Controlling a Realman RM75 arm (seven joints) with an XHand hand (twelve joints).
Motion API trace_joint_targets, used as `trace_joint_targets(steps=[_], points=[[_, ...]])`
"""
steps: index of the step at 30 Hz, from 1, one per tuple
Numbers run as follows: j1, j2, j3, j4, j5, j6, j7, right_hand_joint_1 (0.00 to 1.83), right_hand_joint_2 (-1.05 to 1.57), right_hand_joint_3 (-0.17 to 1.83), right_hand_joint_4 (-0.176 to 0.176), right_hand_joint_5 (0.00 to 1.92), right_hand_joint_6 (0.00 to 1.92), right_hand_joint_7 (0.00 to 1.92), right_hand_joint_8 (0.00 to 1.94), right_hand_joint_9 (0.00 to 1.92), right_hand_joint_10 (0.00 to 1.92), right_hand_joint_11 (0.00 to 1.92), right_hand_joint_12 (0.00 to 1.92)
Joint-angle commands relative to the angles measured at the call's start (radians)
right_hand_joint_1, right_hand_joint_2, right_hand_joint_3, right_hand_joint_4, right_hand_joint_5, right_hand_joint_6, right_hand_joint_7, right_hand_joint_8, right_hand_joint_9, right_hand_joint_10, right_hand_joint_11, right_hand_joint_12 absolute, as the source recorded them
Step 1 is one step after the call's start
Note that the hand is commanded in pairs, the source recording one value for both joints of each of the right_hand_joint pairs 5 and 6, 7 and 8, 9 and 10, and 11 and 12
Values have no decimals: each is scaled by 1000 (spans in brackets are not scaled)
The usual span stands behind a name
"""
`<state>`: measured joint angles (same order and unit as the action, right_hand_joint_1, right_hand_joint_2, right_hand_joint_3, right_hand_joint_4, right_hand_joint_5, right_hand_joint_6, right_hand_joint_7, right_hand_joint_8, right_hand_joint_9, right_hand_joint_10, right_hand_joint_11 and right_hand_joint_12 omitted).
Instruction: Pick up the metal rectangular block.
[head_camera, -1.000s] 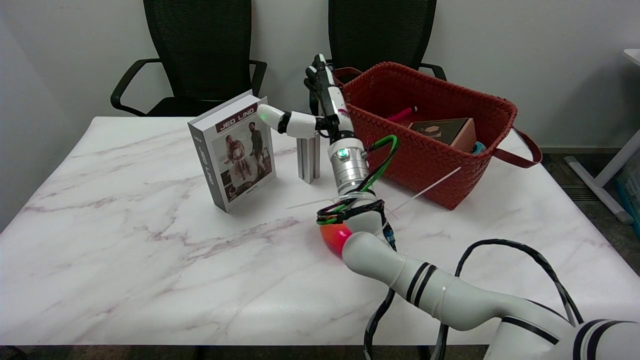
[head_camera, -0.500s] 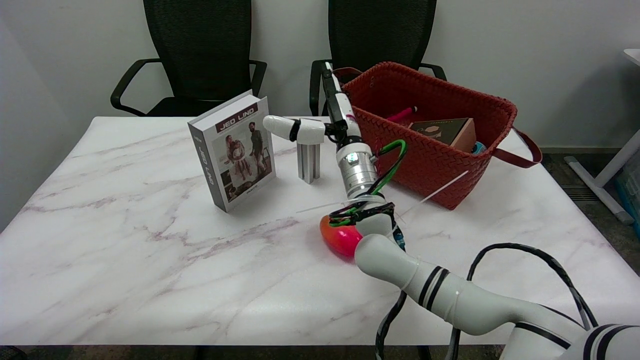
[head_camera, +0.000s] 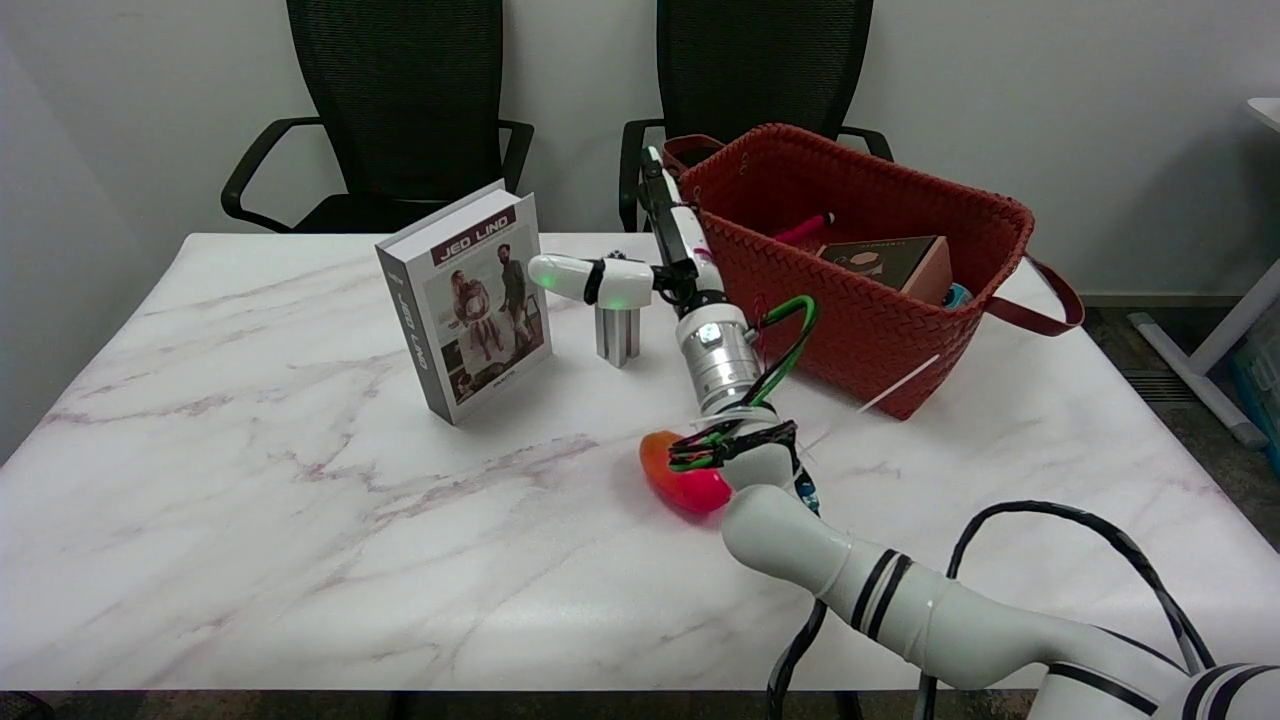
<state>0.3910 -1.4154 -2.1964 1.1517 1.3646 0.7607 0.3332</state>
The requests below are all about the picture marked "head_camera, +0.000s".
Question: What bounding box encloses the blue storage bin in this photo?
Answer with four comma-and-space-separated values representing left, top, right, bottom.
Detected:
1232, 310, 1280, 471

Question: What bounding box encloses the white hardcover book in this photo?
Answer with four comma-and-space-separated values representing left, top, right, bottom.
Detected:
376, 180, 554, 426

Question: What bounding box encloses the orange pink toy mango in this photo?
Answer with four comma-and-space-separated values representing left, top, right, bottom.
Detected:
640, 430, 733, 516

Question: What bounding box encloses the white zip tie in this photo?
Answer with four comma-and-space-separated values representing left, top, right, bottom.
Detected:
800, 354, 942, 453

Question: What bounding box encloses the dark cover box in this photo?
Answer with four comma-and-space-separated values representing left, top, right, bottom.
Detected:
815, 236, 953, 306

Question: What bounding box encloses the black looping robot cable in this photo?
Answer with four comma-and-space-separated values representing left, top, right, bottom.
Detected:
765, 500, 1216, 720

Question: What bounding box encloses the silver aluminium extrusion block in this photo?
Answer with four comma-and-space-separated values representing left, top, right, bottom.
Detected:
596, 303, 642, 369

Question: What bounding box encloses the white desk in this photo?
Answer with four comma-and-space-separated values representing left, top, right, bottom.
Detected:
1128, 97, 1280, 448

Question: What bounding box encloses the black mesh office chair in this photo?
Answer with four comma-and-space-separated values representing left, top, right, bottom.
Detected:
619, 0, 894, 234
221, 0, 535, 235

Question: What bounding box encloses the green robot cable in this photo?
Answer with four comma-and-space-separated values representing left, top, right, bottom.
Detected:
668, 294, 819, 473

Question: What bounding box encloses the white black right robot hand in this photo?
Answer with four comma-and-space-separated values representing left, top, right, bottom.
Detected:
528, 147, 724, 317

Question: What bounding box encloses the pink stick object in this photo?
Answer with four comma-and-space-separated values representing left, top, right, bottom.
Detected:
772, 212, 837, 243

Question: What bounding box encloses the red woven basket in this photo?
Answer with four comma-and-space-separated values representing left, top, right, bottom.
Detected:
661, 123, 1086, 421

